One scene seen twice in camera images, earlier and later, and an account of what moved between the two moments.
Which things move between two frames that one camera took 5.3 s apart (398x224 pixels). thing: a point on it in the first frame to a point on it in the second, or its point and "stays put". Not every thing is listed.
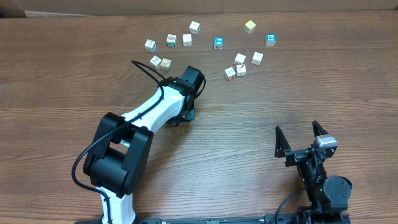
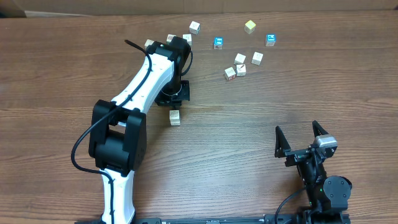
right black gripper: (300, 155) stays put
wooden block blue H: (257, 58) stays put
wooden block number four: (240, 70) stays put
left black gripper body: (187, 115) to (173, 101)
